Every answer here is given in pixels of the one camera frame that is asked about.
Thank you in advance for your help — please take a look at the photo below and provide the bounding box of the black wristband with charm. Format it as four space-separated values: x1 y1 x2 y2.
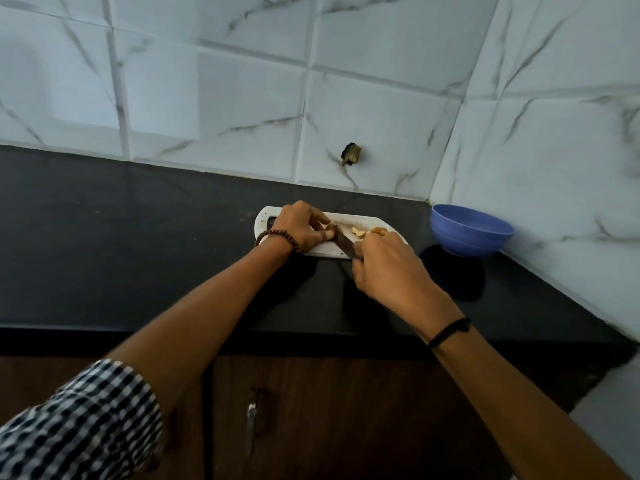
427 316 473 351

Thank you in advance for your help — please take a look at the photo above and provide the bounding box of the person's right hand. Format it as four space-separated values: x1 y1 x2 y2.
351 230 471 345

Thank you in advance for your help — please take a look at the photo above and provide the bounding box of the person's left forearm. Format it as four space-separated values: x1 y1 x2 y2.
107 237 293 421

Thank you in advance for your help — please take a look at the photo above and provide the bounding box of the person's left hand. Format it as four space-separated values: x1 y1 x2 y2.
269 200 336 255

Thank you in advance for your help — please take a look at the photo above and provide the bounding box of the brown bead bracelet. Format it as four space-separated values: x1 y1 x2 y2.
254 229 301 253

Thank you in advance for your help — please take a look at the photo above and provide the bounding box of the person's right forearm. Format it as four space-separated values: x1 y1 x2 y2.
432 329 631 480

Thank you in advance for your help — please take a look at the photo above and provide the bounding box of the blue plastic bowl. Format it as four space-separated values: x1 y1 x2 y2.
430 203 516 259

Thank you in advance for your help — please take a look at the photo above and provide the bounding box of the black white checkered shirt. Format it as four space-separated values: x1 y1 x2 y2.
0 359 165 480

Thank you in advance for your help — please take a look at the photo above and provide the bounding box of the metal cabinet handle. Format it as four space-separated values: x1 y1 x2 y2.
245 402 258 458

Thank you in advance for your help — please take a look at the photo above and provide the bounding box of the steel kitchen knife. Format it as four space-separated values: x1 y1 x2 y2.
331 225 363 261

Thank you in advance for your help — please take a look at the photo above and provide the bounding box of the white cutting board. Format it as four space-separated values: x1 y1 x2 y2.
253 205 411 259

